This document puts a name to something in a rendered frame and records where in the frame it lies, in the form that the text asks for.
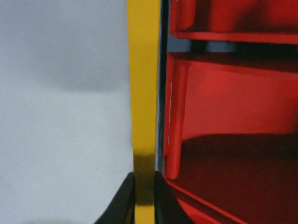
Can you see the red open bin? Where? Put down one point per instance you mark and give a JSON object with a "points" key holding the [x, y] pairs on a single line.
{"points": [[239, 139], [204, 214], [266, 21]]}

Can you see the grey metal shelf rack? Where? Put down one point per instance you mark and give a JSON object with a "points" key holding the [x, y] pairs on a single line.
{"points": [[169, 43]]}

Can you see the yellow bar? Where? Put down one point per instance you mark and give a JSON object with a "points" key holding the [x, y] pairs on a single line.
{"points": [[143, 40]]}

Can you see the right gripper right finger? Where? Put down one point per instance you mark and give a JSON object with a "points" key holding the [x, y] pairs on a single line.
{"points": [[167, 209]]}

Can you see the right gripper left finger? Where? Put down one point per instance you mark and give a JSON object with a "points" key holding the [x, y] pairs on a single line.
{"points": [[121, 209]]}

